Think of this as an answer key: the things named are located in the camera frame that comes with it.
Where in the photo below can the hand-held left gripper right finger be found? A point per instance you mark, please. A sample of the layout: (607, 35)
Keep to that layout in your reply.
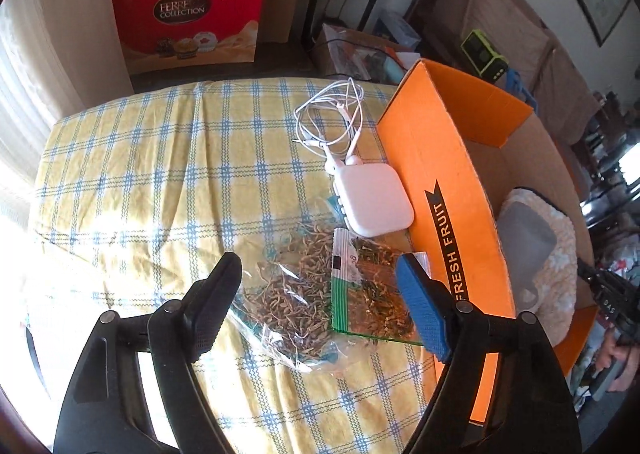
(425, 314)

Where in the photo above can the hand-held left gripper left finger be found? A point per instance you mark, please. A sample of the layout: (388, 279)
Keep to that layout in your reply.
(210, 319)

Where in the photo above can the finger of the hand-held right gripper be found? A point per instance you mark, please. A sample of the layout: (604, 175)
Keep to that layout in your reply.
(602, 289)

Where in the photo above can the green edged herb zip bag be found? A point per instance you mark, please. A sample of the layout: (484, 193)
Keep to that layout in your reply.
(370, 294)

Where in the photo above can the clear bag of dried herbs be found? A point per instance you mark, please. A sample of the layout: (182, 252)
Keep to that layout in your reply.
(290, 284)

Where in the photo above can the white square charger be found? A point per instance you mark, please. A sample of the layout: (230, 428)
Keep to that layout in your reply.
(375, 196)

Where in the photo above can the orange cardboard box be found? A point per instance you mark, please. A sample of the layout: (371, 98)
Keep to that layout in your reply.
(430, 154)

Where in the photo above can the white earphones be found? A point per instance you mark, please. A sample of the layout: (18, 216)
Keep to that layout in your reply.
(331, 167)

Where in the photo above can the person's right hand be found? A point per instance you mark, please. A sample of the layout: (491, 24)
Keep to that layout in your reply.
(625, 359)

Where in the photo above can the yellow checked cloth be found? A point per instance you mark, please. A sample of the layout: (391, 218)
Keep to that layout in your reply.
(150, 174)

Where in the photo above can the brown sofa cushion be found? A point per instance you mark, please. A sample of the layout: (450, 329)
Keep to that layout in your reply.
(565, 94)
(510, 9)

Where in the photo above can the green portable radio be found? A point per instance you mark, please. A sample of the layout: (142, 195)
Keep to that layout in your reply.
(482, 54)

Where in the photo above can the red chocolate gift bag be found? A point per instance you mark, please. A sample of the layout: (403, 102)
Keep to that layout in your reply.
(190, 39)

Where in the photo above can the blue box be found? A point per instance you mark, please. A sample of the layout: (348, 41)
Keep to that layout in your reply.
(400, 29)

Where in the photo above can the white curtain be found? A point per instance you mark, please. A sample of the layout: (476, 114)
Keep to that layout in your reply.
(60, 59)

